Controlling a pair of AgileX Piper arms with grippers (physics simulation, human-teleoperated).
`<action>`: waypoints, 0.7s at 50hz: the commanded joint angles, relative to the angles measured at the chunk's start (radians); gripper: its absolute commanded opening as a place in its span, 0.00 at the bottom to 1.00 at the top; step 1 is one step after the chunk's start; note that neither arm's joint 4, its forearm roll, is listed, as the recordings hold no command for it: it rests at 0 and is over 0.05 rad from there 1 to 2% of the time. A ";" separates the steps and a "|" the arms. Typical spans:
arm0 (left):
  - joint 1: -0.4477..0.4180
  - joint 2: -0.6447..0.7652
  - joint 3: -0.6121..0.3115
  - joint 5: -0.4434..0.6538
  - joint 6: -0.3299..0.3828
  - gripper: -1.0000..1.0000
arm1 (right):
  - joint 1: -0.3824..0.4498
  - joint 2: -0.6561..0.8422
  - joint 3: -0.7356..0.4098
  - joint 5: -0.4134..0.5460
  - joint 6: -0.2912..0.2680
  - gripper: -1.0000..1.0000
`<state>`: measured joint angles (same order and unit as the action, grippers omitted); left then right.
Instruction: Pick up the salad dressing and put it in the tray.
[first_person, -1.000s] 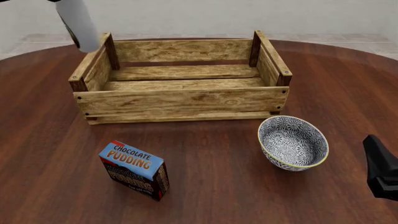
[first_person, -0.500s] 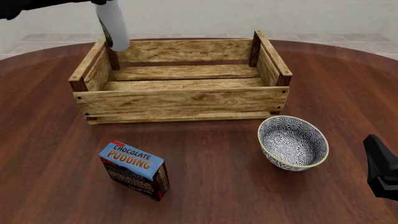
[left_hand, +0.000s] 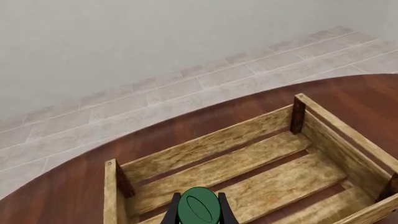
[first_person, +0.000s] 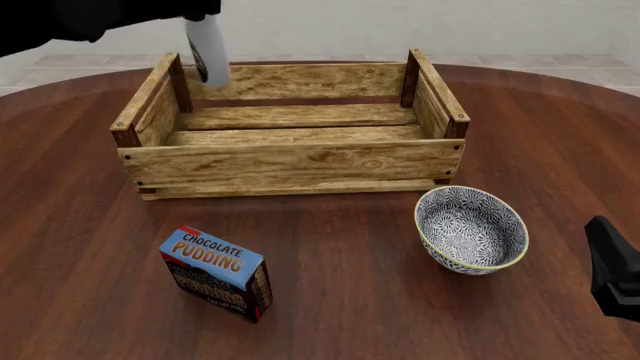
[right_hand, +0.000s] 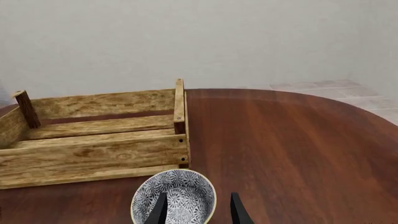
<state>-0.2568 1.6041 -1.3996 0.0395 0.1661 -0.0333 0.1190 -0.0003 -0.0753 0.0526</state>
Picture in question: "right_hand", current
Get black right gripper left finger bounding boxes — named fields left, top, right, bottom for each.
left=146, top=192, right=168, bottom=224

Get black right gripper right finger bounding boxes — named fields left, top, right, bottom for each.
left=230, top=192, right=256, bottom=224

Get wooden slat tray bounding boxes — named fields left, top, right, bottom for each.
left=0, top=78, right=191, bottom=190

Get blue-white patterned bowl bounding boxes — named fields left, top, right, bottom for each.
left=130, top=169, right=218, bottom=224

